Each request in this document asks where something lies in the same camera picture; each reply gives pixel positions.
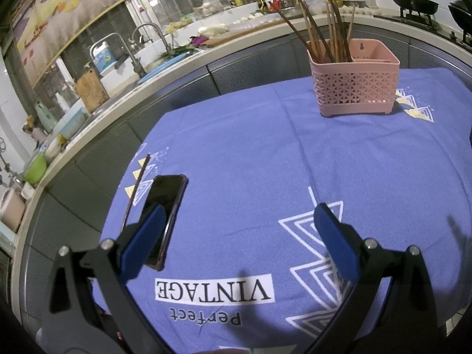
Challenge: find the white bowl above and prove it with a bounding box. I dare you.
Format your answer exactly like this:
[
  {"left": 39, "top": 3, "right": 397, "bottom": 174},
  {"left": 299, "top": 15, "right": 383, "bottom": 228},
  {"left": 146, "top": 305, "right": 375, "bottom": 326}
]
[{"left": 43, "top": 138, "right": 63, "bottom": 159}]

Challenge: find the wooden cutting board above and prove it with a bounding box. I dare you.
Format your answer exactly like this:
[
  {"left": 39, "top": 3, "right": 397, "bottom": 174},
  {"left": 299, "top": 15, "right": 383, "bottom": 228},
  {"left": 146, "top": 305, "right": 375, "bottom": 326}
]
[{"left": 75, "top": 68, "right": 110, "bottom": 113}]

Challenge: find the bundle of chopsticks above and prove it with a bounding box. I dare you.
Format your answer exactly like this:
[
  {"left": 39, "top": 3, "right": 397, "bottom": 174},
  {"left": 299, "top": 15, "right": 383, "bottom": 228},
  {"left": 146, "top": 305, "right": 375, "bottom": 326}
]
[{"left": 271, "top": 0, "right": 356, "bottom": 63}]

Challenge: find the printed window blind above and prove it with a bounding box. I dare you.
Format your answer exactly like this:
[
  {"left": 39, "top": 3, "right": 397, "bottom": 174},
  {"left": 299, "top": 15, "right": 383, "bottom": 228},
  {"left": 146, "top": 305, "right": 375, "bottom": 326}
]
[{"left": 9, "top": 0, "right": 134, "bottom": 87}]

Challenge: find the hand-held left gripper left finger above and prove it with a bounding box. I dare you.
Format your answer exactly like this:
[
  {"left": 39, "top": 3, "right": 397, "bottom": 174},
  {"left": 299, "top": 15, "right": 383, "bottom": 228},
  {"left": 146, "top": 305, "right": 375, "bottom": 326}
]
[{"left": 48, "top": 204, "right": 174, "bottom": 354}]

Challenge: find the blue detergent container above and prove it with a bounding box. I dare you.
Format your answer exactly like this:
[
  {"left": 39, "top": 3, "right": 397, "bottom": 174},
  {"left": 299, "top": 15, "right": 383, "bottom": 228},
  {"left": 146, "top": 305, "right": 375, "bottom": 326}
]
[{"left": 92, "top": 42, "right": 116, "bottom": 73}]

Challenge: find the tall metal faucet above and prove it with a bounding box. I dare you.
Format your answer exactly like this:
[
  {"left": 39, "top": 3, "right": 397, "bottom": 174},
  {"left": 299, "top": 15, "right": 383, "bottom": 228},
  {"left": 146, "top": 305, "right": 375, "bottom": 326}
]
[
  {"left": 89, "top": 32, "right": 144, "bottom": 79},
  {"left": 131, "top": 23, "right": 174, "bottom": 57}
]

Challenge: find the light blue plastic basin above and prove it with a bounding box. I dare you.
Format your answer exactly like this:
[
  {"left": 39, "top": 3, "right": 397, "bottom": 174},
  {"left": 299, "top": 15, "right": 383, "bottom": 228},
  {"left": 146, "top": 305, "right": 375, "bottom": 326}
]
[{"left": 59, "top": 108, "right": 89, "bottom": 140}]

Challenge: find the gas stove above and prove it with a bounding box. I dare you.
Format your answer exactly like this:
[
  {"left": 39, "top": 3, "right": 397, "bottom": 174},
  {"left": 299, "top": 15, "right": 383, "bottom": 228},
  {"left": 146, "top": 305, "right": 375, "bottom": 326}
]
[{"left": 374, "top": 5, "right": 472, "bottom": 50}]

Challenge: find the blue plastic tray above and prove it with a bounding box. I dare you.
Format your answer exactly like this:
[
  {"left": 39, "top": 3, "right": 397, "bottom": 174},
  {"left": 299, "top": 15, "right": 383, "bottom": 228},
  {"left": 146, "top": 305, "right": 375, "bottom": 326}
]
[{"left": 137, "top": 52, "right": 189, "bottom": 84}]

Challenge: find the pale green bottle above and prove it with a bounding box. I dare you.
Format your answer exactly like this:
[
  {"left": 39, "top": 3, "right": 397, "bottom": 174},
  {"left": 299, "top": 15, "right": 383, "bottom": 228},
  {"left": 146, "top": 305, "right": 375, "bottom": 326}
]
[{"left": 34, "top": 101, "right": 58, "bottom": 134}]

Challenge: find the green bowl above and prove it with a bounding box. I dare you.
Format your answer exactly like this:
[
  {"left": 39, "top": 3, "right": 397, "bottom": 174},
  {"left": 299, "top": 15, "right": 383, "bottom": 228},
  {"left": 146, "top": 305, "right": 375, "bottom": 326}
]
[{"left": 23, "top": 152, "right": 48, "bottom": 185}]

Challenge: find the dark wooden chopstick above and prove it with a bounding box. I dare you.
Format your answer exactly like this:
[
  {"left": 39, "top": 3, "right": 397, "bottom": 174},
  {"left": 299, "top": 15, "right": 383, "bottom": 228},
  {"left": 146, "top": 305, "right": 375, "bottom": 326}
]
[{"left": 123, "top": 154, "right": 152, "bottom": 229}]

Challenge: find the pink plastic utensil basket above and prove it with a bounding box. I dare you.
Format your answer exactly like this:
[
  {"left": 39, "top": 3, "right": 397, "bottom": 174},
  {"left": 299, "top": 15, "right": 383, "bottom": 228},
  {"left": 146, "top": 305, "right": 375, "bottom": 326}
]
[{"left": 309, "top": 39, "right": 401, "bottom": 118}]

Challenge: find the blue printed tablecloth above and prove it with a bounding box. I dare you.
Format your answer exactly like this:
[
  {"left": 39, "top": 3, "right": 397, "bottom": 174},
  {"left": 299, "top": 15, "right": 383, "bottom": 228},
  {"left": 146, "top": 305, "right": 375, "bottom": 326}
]
[{"left": 90, "top": 67, "right": 472, "bottom": 354}]

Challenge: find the black smartphone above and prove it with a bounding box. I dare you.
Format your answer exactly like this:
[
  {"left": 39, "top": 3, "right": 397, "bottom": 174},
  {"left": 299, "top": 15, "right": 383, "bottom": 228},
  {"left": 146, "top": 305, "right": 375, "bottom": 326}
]
[{"left": 142, "top": 174, "right": 189, "bottom": 271}]

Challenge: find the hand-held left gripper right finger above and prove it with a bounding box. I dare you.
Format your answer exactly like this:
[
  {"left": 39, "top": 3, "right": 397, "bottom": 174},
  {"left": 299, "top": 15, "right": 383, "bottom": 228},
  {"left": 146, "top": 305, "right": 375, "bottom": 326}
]
[{"left": 306, "top": 203, "right": 447, "bottom": 354}]

